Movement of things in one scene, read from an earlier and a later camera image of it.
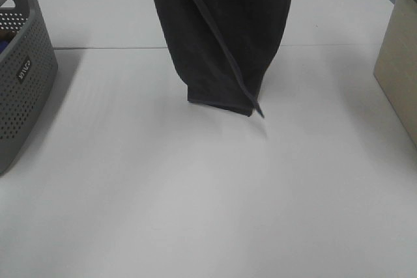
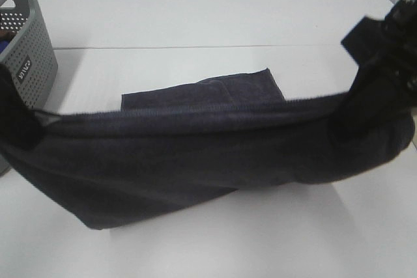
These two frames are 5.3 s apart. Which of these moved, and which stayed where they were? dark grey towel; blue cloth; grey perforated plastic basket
Moved: dark grey towel
Stayed: blue cloth; grey perforated plastic basket
